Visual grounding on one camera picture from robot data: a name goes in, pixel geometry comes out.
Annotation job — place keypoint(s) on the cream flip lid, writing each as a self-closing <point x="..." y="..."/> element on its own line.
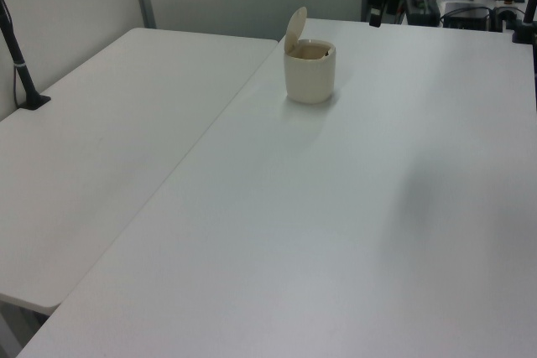
<point x="295" y="29"/>

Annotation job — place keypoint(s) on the black electronics box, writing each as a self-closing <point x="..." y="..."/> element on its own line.
<point x="421" y="8"/>

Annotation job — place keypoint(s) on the white ceramic bowl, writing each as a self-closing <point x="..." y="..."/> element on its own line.
<point x="310" y="79"/>

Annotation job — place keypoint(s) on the black camera stand pole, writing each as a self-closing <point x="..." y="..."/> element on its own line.
<point x="19" y="60"/>

